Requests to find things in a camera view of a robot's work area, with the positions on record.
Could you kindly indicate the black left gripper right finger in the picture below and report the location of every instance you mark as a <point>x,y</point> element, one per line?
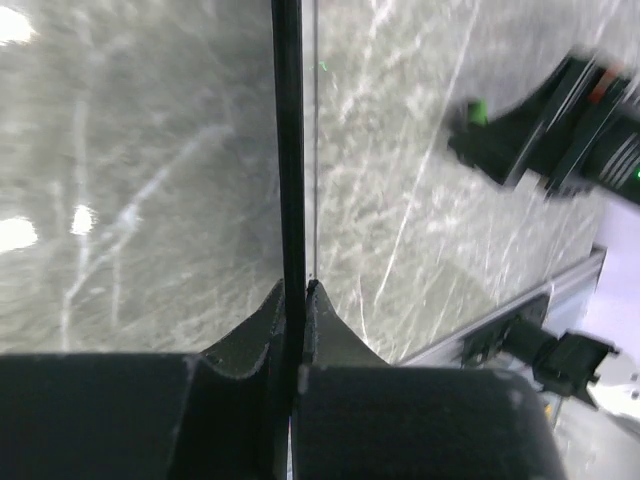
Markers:
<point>356,417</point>

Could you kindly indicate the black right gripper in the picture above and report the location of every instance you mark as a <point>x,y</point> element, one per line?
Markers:
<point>591,106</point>

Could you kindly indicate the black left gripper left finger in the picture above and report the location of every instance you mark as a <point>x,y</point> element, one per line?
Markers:
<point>214,414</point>

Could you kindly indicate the green whiteboard eraser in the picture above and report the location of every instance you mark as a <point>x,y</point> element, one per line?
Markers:
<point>476,112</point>

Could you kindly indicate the small black-framed whiteboard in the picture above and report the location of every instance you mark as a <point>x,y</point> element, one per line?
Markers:
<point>297,68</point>

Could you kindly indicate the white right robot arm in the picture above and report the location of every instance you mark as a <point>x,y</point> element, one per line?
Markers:
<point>569,365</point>

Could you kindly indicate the aluminium front rail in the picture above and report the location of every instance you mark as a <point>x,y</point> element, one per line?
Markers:
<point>557,304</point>

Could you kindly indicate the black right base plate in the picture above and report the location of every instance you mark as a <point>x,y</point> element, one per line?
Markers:
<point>485,342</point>

